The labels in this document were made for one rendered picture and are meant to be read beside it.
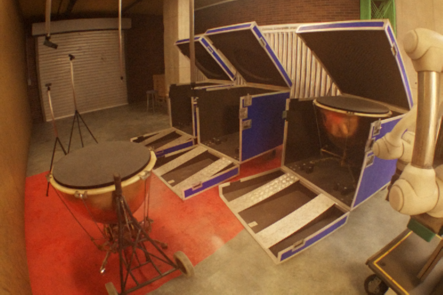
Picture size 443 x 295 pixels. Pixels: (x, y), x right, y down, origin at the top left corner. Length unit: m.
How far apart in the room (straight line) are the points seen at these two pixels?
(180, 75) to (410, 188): 4.81
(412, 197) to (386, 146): 0.34
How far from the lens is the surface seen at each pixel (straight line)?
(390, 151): 1.20
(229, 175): 2.58
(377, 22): 1.94
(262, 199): 2.20
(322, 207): 2.08
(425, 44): 0.95
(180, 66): 5.11
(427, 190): 1.01
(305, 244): 1.79
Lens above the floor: 1.35
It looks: 18 degrees down
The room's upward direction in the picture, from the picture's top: 1 degrees counter-clockwise
